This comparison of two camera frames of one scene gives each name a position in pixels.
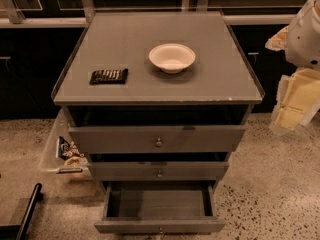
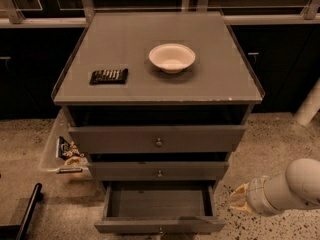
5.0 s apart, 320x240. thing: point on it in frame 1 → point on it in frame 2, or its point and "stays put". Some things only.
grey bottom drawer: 159,207 stays put
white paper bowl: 171,57 stays put
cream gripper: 304,39 → 256,194
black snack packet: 113,76 stays put
